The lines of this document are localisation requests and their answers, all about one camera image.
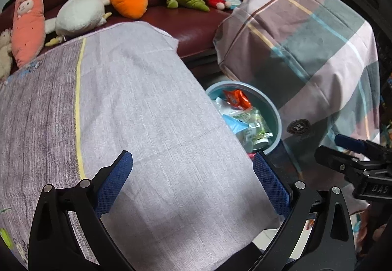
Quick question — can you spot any white duck plush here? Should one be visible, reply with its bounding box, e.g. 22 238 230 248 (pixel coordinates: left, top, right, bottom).
44 0 112 46

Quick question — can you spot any plaid blanket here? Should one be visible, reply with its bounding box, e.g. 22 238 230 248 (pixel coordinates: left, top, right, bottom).
213 0 382 192

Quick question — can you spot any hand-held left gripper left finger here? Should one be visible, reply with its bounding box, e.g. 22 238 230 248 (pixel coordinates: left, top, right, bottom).
28 150 135 271

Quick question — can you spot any beige fuzzy plush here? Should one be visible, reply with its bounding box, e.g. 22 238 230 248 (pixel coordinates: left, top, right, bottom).
0 29 14 81

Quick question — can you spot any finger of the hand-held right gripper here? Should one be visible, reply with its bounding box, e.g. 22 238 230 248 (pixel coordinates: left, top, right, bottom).
334 134 373 153
315 145 368 186

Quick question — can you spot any dark red leather sofa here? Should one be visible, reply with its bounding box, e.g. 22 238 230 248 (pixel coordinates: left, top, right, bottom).
0 0 255 75

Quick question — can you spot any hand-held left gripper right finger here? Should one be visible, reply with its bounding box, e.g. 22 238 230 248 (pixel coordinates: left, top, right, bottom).
253 151 356 271

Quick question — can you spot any clear plastic wrapper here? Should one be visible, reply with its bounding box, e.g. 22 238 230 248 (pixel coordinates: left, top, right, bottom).
223 89 252 110

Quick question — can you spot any light blue snack packet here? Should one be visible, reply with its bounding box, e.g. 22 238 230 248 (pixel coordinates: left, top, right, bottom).
222 115 250 137

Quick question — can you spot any teal plastic bucket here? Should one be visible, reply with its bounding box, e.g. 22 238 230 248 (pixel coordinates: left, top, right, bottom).
205 81 283 155

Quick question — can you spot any pink carrot plush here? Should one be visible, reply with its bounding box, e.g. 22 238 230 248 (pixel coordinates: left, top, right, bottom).
12 0 46 68

